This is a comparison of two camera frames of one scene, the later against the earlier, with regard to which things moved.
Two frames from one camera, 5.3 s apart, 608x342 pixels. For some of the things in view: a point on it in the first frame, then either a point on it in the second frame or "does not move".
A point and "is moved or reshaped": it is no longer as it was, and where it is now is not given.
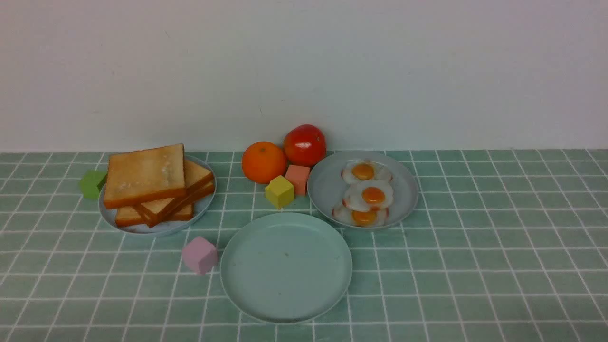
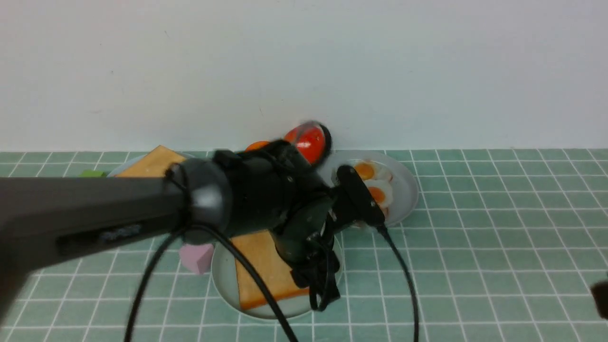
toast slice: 140,175 → 261,246
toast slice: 195,176 is moved or reshaped
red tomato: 304,145 does not move
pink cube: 200,255 does not move
